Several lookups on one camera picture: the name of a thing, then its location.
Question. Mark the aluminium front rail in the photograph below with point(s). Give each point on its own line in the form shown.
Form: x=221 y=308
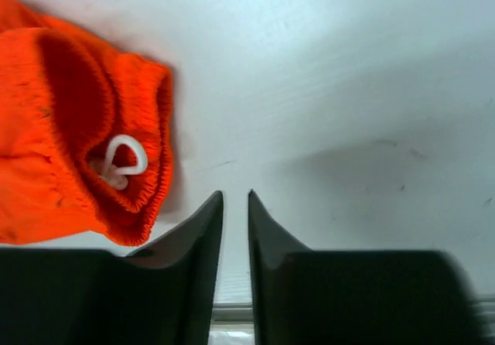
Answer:
x=241 y=312

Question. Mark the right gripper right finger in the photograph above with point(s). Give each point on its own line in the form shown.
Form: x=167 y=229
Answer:
x=304 y=296

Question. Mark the orange shorts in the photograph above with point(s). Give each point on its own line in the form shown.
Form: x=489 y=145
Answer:
x=65 y=94

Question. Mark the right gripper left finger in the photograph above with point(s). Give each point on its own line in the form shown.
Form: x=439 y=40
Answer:
x=160 y=294

